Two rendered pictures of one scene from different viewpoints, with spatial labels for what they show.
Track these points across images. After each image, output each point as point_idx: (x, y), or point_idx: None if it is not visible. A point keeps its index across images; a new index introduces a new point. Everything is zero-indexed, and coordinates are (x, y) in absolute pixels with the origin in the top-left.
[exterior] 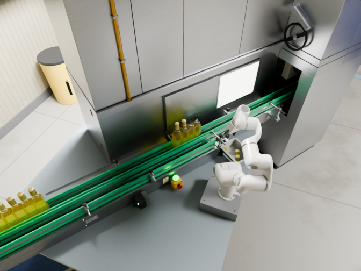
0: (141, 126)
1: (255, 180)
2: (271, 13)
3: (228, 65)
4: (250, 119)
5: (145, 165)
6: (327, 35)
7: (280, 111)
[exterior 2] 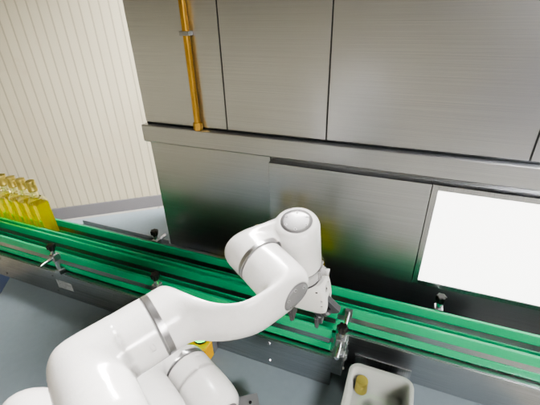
0: (223, 202)
1: None
2: None
3: (475, 169)
4: (268, 253)
5: (173, 267)
6: None
7: None
